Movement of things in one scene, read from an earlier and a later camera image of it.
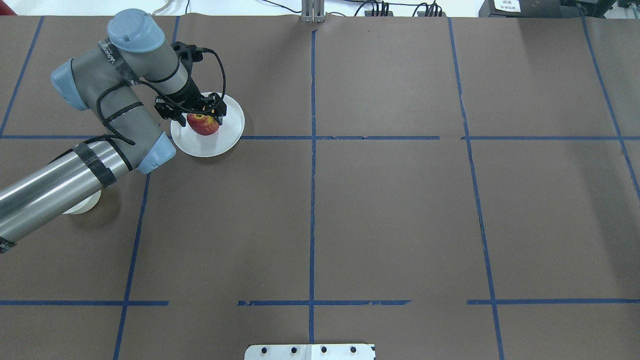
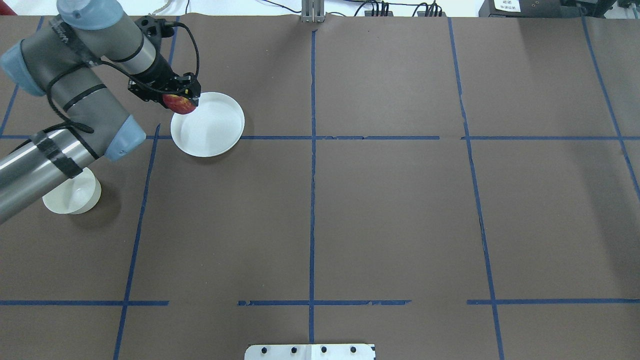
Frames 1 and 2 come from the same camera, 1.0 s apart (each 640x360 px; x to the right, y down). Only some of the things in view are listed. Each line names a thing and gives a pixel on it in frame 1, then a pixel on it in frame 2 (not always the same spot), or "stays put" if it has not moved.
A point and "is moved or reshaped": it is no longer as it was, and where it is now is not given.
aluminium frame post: x=313 y=11 stays put
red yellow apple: x=202 y=124 is moved or reshaped
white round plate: x=227 y=136 stays put
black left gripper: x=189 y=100 -> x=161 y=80
